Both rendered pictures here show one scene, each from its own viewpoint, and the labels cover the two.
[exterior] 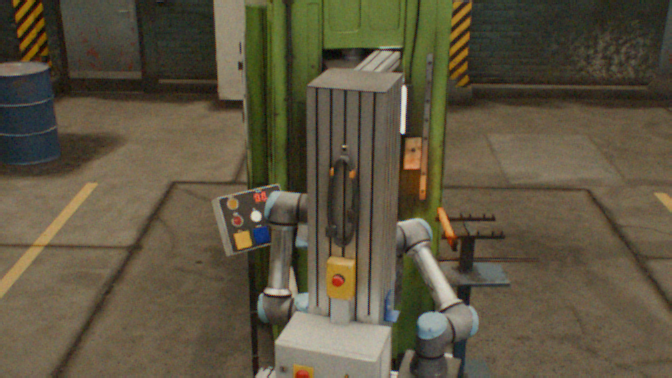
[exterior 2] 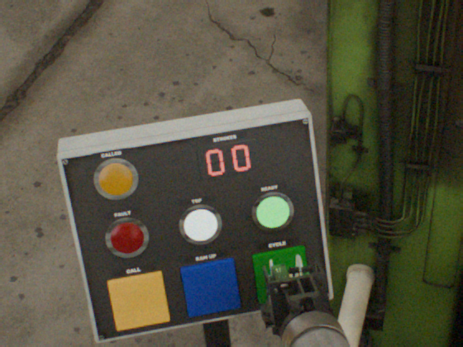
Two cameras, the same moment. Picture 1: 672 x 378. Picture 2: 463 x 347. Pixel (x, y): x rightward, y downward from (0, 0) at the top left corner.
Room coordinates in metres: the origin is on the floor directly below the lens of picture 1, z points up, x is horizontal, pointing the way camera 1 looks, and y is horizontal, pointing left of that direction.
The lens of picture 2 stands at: (2.61, -0.08, 2.23)
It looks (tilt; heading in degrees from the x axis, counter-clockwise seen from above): 50 degrees down; 25
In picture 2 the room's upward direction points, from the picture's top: 3 degrees counter-clockwise
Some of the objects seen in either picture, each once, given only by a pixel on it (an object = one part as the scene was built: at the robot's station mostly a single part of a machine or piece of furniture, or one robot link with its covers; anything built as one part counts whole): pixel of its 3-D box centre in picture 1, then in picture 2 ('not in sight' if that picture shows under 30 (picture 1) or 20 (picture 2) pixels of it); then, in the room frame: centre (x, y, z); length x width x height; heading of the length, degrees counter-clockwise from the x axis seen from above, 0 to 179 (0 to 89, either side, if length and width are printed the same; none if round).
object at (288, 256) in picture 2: not in sight; (281, 273); (3.40, 0.28, 1.01); 0.07 x 0.05 x 0.07; 124
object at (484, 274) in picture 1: (465, 270); not in sight; (3.54, -0.68, 0.71); 0.40 x 0.30 x 0.02; 92
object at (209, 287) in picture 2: (261, 235); (210, 287); (3.34, 0.36, 1.01); 0.07 x 0.05 x 0.07; 124
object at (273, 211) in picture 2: not in sight; (273, 211); (3.44, 0.30, 1.09); 0.05 x 0.03 x 0.04; 99
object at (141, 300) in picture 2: (242, 240); (139, 300); (3.29, 0.44, 1.01); 0.07 x 0.05 x 0.07; 124
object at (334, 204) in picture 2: not in sight; (347, 217); (3.68, 0.28, 0.80); 0.06 x 0.03 x 0.14; 99
